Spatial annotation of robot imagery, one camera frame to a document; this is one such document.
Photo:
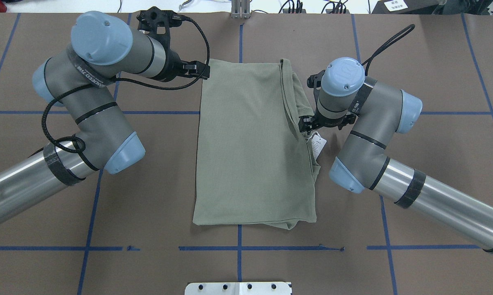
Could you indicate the white paper hang tag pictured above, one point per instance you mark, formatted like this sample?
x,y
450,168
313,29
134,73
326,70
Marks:
x,y
317,143

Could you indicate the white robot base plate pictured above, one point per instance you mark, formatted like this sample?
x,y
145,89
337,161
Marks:
x,y
239,288

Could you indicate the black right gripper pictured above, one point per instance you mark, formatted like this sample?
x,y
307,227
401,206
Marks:
x,y
321,121

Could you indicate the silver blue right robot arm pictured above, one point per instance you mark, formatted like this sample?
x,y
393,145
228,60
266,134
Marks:
x,y
344,94

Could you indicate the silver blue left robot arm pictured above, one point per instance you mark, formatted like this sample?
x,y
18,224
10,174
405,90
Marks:
x,y
85,128

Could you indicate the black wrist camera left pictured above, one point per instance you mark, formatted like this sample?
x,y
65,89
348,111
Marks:
x,y
156,24

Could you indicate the olive green long-sleeve shirt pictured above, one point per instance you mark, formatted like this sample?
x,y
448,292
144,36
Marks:
x,y
254,165

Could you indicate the grey aluminium frame post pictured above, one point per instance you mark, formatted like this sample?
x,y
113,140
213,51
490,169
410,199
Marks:
x,y
240,9

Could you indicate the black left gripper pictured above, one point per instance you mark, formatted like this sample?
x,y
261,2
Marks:
x,y
174,64

